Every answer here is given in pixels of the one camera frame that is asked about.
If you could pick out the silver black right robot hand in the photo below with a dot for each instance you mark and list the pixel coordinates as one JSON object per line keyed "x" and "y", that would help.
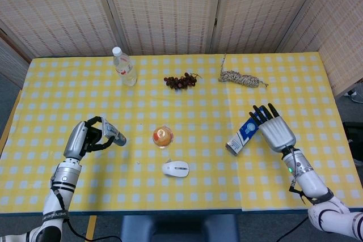
{"x": 276, "y": 134}

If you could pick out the orange fruit jelly cup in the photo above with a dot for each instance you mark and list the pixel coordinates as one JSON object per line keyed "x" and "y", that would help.
{"x": 162, "y": 137}

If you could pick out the blue white toothpaste tube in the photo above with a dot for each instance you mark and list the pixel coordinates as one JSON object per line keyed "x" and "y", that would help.
{"x": 114, "y": 134}

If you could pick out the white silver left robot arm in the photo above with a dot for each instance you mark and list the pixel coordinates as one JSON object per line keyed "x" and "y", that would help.
{"x": 65, "y": 175}

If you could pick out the yellow white checked tablecloth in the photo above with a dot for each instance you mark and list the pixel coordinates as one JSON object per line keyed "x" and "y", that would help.
{"x": 198, "y": 106}

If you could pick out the blue toothpaste box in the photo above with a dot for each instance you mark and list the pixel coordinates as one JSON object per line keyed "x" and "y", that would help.
{"x": 241, "y": 137}

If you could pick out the grey white shoe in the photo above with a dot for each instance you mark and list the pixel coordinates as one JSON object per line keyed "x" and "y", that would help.
{"x": 354, "y": 94}

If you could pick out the black plastic object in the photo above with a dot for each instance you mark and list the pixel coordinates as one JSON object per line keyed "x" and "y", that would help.
{"x": 354, "y": 140}

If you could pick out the clear plastic water bottle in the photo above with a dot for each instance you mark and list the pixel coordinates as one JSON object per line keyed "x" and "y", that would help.
{"x": 127, "y": 70}

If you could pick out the woven folding screen panel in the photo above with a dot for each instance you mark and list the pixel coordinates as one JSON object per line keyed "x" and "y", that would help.
{"x": 164, "y": 6}
{"x": 263, "y": 6}
{"x": 340, "y": 26}
{"x": 11, "y": 63}
{"x": 56, "y": 6}

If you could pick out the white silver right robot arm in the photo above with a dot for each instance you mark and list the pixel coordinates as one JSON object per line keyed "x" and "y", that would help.
{"x": 309, "y": 179}

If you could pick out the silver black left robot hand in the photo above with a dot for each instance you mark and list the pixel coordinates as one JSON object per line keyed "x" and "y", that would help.
{"x": 75, "y": 140}

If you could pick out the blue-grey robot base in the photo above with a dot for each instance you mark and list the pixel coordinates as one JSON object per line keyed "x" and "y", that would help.
{"x": 178, "y": 229}

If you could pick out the dark red grape bunch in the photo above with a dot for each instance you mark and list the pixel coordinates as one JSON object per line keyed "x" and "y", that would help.
{"x": 178, "y": 81}

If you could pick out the white computer mouse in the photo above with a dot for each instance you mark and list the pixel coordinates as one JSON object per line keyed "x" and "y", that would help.
{"x": 175, "y": 169}

